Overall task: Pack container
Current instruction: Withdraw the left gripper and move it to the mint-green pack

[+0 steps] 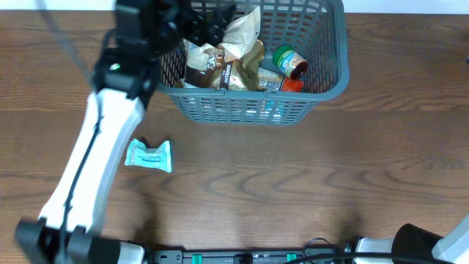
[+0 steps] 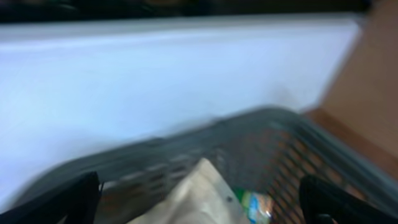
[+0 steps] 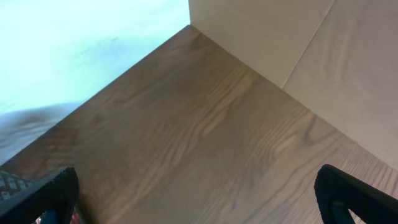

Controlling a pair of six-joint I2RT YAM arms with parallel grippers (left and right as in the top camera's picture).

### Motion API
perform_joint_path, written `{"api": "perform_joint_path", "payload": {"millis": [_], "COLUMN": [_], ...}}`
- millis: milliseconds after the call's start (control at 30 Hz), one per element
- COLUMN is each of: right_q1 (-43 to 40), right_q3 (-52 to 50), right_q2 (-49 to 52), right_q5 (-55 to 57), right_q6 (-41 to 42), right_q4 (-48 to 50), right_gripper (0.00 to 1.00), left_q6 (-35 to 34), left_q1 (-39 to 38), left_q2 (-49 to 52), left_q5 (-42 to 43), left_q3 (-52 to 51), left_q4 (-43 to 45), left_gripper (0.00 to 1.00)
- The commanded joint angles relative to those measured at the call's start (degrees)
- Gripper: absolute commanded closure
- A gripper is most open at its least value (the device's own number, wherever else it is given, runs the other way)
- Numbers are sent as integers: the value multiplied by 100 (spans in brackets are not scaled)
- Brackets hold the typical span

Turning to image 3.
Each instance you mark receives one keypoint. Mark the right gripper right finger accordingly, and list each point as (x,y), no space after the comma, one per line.
(340,194)

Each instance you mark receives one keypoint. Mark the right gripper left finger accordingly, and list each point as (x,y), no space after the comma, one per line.
(52,199)

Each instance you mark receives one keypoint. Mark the grey plastic basket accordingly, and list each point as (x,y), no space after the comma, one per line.
(11,184)

